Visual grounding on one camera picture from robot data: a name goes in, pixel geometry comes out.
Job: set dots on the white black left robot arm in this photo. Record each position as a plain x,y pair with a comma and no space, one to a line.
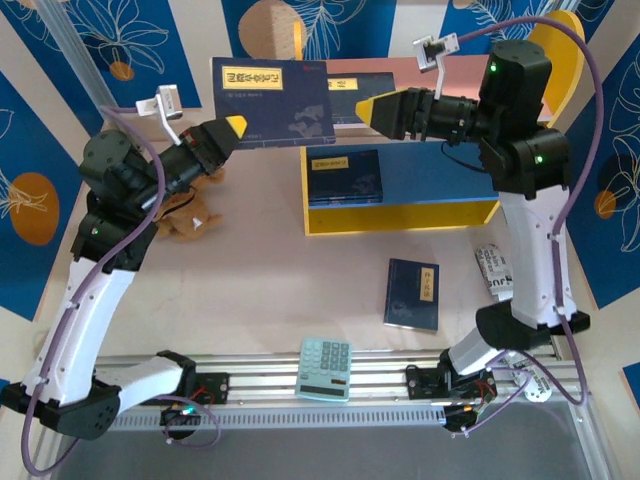
80,345

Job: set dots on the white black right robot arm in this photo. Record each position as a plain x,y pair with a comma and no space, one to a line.
530,260

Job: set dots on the yellow pink blue shelf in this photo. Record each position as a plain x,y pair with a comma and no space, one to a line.
435,175

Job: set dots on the brown plush dog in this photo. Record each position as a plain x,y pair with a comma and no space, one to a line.
190,225

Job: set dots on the navy book yellow label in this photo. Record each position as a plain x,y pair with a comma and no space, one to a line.
350,202

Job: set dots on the crumpled white printed tube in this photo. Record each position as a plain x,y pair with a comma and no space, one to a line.
487,270

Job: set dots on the light blue calculator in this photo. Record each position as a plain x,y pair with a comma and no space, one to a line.
320,370

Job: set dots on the black controller board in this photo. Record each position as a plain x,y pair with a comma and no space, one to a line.
457,420
175,420

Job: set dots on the aluminium frame post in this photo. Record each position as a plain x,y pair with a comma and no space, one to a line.
83,60

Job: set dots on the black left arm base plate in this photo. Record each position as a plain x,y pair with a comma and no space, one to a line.
217,385

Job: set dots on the aluminium rail base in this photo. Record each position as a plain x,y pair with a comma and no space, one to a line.
260,380

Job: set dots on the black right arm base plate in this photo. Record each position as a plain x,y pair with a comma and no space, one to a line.
422,385

